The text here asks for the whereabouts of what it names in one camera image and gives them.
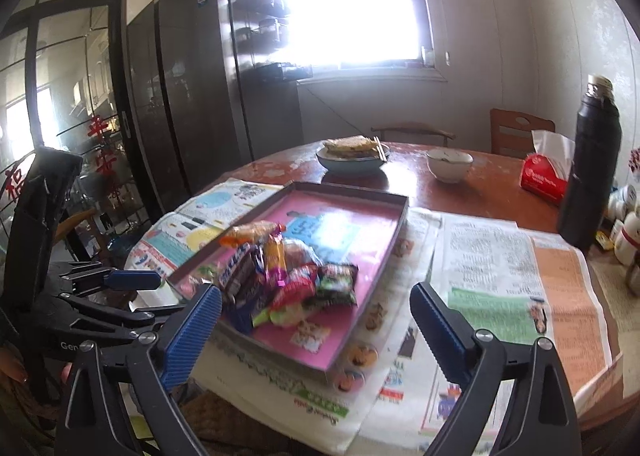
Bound brown wooden chair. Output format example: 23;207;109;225
489;108;555;159

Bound dark grey refrigerator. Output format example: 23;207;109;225
124;0;306;209

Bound red white patterned jar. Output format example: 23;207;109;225
628;148;640;174

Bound curved back wooden chair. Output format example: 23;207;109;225
371;121;456;147

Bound black green snack packet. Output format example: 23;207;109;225
304;263;358;308

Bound teal bowl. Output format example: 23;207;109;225
316;145;390;176

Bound blue Oreo cookie packet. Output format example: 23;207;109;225
224;285;271;335

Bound glass panel door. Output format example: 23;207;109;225
1;0;149;264

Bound bright window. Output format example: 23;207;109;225
242;0;436;73

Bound small white bowl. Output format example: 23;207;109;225
426;148;474;184

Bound green label rice cracker packet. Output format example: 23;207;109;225
190;263;224;287

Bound black thermos flask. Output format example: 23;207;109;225
556;75;622;252

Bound wooden chopsticks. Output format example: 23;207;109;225
372;136;387;164

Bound pink lined cardboard tray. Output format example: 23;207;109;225
169;182;408;381

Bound white and orange newspaper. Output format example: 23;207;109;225
193;209;622;455

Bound red milk candy packet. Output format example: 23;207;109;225
270;263;320;311

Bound small white bottle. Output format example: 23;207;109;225
610;219;624;244

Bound purple orange snack bar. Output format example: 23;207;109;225
262;233;288;289

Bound Snickers chocolate bar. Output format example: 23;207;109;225
218;242;266;306

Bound clear red jelly packet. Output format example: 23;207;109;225
283;238;322;270

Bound red tissue pack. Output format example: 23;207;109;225
520;153;567;207

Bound orange cracker packet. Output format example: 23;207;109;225
219;220;286;248

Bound stacked flatbread pancakes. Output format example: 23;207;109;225
323;135;380;158

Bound colourful Student English newspaper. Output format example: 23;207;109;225
125;179;282;278

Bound yellow green candy packet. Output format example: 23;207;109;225
252;302;314;328

